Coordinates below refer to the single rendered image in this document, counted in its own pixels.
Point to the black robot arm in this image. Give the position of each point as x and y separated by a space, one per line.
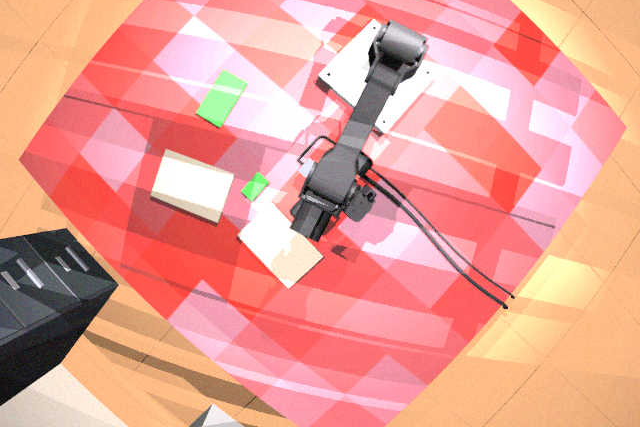
331 189

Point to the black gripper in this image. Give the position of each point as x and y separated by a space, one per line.
365 164

